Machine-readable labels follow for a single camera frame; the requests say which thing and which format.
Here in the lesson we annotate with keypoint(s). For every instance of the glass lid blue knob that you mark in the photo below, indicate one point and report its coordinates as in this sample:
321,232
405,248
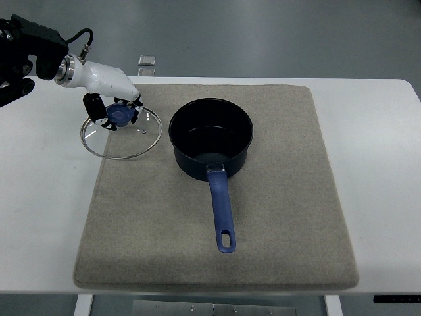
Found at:
126,142

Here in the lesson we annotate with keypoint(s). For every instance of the grey felt mat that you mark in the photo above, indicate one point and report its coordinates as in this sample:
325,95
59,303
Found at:
275,225

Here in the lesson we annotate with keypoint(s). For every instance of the white left table leg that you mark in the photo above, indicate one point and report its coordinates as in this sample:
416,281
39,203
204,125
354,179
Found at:
83,305

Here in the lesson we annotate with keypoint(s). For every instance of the metal table base plate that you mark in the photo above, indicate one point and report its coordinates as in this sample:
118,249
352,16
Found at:
146,307

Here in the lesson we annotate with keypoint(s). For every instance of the dark blue saucepan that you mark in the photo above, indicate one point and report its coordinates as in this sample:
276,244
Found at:
210,138

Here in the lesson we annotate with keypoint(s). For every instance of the black table control panel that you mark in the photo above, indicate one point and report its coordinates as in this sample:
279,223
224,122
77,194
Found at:
397,298

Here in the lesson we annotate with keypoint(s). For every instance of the white right table leg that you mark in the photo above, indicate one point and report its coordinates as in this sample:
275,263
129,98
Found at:
333,305

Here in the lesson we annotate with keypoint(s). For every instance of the white table leg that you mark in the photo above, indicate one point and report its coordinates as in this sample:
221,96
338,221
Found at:
83,305
333,305

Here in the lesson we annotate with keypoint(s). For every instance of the lower floor socket plate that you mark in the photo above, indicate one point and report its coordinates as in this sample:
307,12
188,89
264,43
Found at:
146,72

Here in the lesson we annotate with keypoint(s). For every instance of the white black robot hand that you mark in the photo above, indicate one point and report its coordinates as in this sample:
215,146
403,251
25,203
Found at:
112,100

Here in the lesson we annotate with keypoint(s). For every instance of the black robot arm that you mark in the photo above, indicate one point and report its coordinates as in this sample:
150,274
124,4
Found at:
27,46

